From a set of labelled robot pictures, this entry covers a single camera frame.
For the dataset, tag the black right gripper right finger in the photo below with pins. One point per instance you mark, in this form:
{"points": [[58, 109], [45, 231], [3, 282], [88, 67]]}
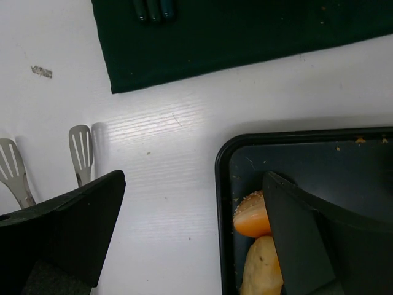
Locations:
{"points": [[323, 248]]}

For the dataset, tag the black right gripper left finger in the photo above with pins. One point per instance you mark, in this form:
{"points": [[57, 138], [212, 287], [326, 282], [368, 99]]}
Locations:
{"points": [[59, 246]]}

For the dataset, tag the pale bread roll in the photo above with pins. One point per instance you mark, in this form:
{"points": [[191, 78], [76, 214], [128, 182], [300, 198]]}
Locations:
{"points": [[262, 272]]}

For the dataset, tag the sesame bun half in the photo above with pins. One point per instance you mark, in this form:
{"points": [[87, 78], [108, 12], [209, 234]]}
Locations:
{"points": [[250, 218]]}

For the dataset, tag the metal slotted tongs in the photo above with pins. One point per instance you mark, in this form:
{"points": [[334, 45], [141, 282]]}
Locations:
{"points": [[13, 172]]}

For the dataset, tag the black baking tray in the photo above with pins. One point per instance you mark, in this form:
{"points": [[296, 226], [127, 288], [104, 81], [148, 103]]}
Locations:
{"points": [[351, 168]]}

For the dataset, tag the dark green cloth placemat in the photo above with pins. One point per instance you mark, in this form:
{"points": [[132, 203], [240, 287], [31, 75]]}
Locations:
{"points": [[207, 36]]}

